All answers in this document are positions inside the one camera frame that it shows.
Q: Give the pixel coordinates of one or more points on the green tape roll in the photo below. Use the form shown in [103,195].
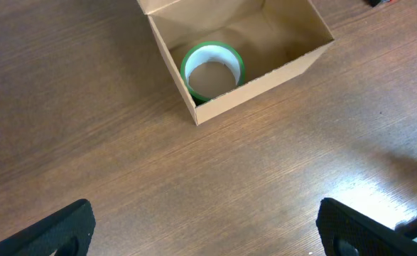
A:
[211,52]

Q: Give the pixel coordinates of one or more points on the brown cardboard box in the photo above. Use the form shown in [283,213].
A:
[277,40]

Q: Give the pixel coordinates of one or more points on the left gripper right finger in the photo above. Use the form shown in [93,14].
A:
[345,231]

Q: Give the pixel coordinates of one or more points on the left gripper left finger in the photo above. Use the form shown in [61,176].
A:
[66,232]

